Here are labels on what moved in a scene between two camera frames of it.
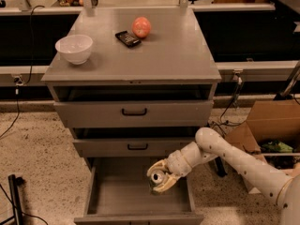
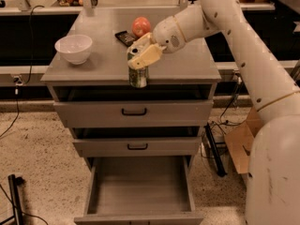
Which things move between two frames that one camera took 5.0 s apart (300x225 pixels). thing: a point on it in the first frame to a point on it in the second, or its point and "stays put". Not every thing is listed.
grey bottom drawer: x=118 y=192 stays put
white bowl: x=75 y=48 stays put
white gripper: x=177 y=164 to x=167 y=34
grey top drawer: x=134 y=106 stays put
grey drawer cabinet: x=131 y=85 stays put
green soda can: x=157 y=179 to x=138 y=78
